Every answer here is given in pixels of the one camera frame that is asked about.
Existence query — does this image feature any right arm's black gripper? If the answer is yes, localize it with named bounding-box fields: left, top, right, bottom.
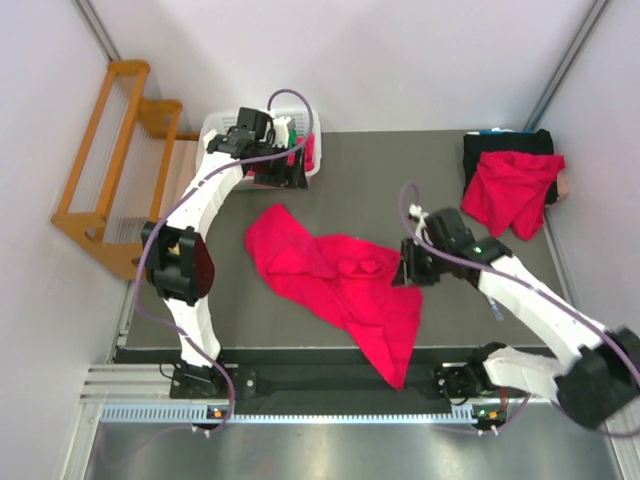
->
left=391, top=237, right=450, bottom=287

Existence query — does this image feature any red t-shirt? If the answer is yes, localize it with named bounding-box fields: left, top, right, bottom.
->
left=245, top=204, right=423, bottom=390
left=461, top=151, right=566, bottom=241

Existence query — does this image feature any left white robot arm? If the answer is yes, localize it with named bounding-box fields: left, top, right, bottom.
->
left=139, top=107, right=314, bottom=397

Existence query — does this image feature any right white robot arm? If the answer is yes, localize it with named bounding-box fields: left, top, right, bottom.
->
left=393, top=204, right=639, bottom=430

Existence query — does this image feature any red t-shirt on stack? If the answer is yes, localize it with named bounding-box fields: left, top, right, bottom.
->
left=461, top=151, right=566, bottom=241

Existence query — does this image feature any red shirt in basket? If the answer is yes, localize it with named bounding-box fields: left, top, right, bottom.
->
left=301, top=133, right=315, bottom=176

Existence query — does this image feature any white plastic basket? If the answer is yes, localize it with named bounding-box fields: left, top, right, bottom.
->
left=196, top=106, right=322, bottom=190

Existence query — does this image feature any blue marker pen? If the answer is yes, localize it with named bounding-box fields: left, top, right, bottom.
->
left=491, top=305, right=503, bottom=321

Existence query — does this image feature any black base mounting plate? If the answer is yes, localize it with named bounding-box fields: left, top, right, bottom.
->
left=169, top=362, right=524, bottom=416

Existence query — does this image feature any blue folded cloth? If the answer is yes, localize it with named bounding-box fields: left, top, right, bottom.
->
left=476, top=127, right=535, bottom=135

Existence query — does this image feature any beige folded cloth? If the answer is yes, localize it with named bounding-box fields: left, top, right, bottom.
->
left=556, top=172, right=571, bottom=201

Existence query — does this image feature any orange wooden rack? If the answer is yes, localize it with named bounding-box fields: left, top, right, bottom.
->
left=51, top=60, right=200, bottom=281

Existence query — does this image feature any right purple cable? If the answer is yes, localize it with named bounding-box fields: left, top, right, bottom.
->
left=398, top=182, right=640, bottom=439

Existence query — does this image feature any purple cable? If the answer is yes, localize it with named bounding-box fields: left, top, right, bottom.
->
left=133, top=88, right=321, bottom=431
left=398, top=182, right=640, bottom=439

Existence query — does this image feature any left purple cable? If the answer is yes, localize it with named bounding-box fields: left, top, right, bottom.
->
left=133, top=88, right=321, bottom=431

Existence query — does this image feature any slotted cable duct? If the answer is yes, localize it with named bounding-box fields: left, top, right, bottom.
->
left=100, top=403, right=501, bottom=426

